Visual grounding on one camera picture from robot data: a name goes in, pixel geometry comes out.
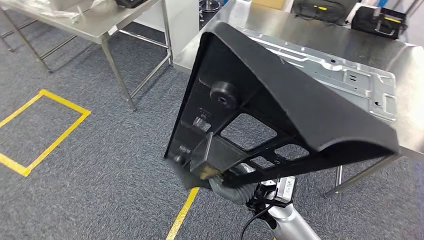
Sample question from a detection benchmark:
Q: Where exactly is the steel workbench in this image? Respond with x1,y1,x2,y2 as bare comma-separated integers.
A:
172,0,424,200

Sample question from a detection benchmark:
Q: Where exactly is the stamped galvanized metal plate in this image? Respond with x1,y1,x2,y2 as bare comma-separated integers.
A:
238,28,398,123

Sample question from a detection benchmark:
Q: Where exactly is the steel table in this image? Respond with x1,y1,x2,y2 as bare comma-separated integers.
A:
0,0,174,113

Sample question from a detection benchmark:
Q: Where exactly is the white partition panel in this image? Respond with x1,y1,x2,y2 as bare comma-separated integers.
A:
134,0,200,57

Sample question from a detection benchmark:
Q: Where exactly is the black tray with cables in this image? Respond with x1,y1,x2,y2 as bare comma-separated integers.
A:
291,0,349,26

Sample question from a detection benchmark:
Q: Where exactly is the clear plastic sheet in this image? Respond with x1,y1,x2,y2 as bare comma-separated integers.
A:
8,0,110,24

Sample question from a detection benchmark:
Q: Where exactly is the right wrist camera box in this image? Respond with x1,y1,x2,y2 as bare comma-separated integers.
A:
274,176,297,204

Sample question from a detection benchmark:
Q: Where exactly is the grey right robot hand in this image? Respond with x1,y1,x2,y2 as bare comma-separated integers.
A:
228,163,257,180

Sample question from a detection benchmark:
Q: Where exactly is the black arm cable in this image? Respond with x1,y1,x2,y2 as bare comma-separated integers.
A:
239,198,282,240

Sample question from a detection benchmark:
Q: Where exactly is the black plastic plate part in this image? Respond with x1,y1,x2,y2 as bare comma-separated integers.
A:
163,21,401,190

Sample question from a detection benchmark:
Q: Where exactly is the black device yellow label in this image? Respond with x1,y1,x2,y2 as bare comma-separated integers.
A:
351,5,408,41

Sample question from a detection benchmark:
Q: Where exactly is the flat black object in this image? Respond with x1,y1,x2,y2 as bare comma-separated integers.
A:
114,0,148,9

